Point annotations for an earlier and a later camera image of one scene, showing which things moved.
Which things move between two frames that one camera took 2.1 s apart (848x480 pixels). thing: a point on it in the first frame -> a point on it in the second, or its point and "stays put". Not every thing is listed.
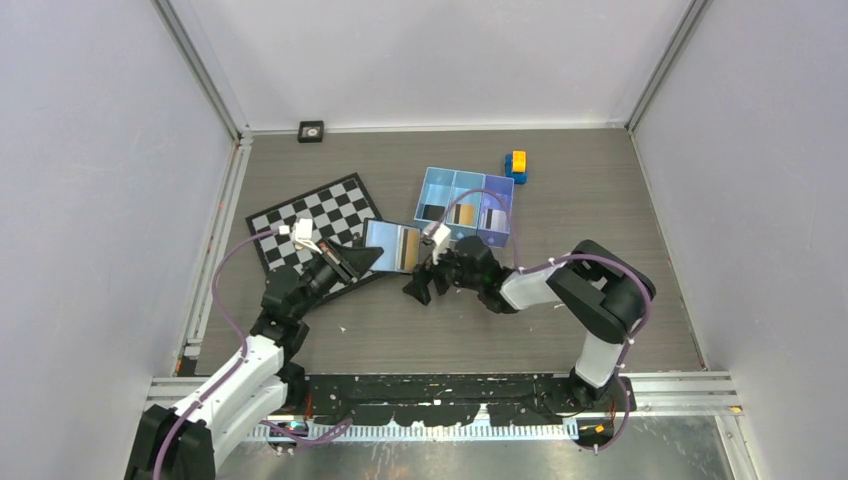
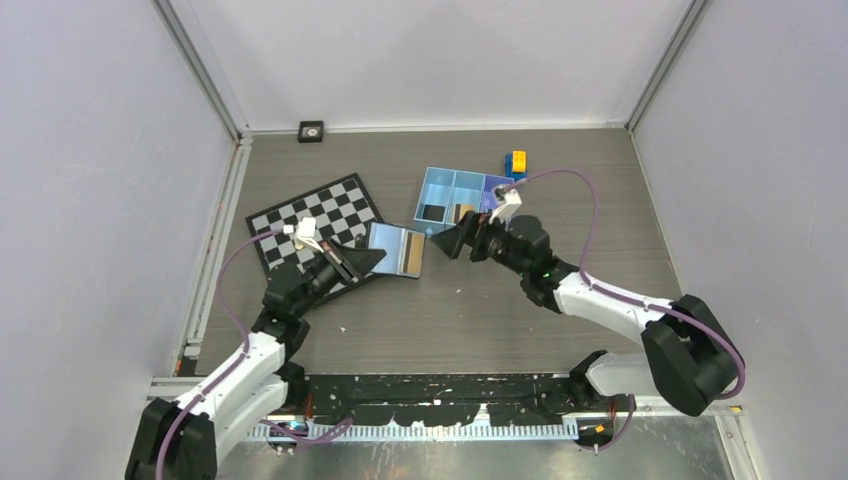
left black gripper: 355,261 stays put
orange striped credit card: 463,214 stays put
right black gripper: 421,277 -> 473,230
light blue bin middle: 465,215 stays put
